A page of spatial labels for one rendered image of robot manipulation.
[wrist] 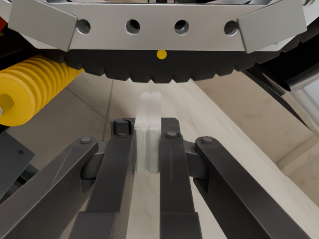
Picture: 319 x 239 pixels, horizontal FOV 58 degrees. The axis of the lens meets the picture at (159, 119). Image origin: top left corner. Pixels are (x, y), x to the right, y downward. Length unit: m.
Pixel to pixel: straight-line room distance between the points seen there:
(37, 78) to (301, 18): 0.27
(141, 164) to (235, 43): 0.16
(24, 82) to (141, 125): 0.19
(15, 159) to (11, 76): 0.42
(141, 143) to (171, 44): 0.13
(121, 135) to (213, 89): 6.67
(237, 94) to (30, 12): 6.82
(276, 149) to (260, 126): 0.91
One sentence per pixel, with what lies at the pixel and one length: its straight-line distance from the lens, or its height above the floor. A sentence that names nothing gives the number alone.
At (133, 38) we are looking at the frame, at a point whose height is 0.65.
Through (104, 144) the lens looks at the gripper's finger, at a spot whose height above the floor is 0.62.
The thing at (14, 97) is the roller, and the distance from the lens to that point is 0.33.
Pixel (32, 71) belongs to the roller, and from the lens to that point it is 0.35.
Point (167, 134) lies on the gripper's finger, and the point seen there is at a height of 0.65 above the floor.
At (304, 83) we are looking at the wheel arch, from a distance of 0.49.
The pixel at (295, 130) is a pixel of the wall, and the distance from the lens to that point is 8.18.
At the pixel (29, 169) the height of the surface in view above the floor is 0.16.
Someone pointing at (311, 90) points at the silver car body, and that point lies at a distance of 0.50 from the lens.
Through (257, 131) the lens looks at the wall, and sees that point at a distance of 7.72.
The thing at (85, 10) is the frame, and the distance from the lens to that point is 0.28.
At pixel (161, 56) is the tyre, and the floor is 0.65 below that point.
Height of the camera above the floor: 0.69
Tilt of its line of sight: 16 degrees down
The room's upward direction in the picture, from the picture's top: 48 degrees clockwise
